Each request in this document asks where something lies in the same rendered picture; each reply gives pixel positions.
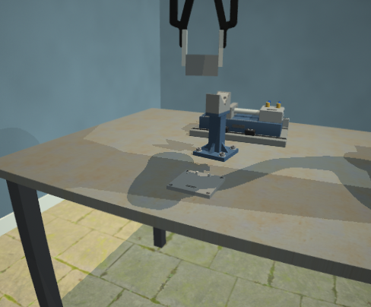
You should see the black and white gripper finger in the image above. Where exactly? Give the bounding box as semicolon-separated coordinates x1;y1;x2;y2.
170;0;194;66
214;0;238;67

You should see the grey rectangular block with slot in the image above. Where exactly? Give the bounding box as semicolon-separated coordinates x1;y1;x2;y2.
185;55;219;76

